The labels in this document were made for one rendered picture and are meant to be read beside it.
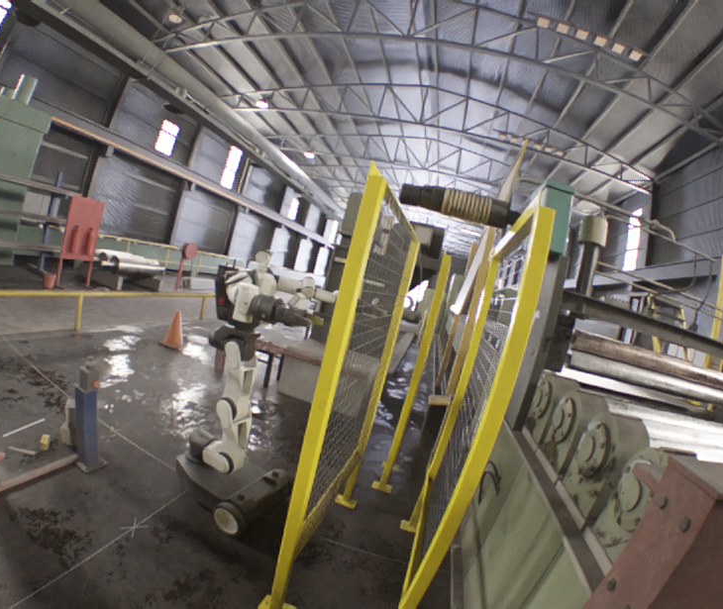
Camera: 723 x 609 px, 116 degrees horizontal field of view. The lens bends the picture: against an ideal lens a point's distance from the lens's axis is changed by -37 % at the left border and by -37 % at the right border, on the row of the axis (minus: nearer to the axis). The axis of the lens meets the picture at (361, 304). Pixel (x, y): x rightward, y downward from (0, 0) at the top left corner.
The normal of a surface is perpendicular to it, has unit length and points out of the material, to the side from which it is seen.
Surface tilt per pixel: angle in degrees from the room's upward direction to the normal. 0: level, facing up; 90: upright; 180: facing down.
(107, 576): 0
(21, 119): 90
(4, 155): 90
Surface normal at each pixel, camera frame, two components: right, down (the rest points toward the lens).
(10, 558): 0.24, -0.97
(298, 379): -0.20, 0.01
